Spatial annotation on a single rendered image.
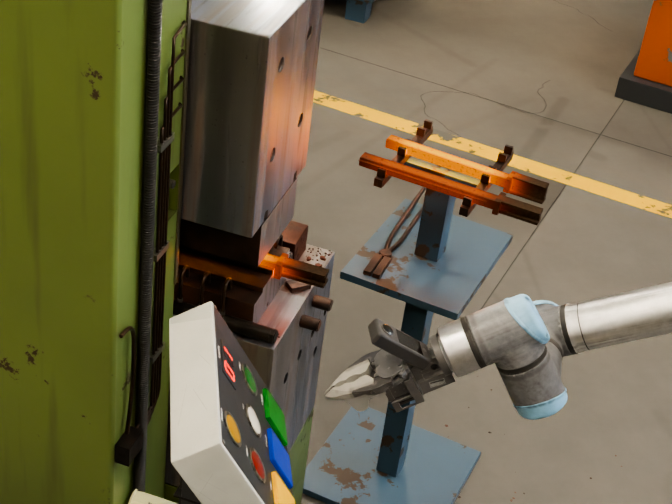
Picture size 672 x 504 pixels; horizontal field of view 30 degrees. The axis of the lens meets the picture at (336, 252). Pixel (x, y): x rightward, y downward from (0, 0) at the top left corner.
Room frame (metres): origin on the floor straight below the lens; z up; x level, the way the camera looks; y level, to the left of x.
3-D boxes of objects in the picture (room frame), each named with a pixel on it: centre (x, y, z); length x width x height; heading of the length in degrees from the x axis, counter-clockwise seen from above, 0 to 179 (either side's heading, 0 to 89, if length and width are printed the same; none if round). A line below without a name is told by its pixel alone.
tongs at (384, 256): (2.72, -0.18, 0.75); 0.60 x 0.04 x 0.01; 163
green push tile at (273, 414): (1.61, 0.07, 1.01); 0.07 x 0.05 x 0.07; 11
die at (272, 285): (2.10, 0.32, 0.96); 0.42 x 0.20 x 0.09; 76
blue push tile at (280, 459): (1.51, 0.05, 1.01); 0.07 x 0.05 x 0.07; 11
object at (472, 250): (2.58, -0.23, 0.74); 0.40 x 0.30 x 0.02; 159
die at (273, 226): (2.10, 0.32, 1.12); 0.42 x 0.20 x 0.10; 76
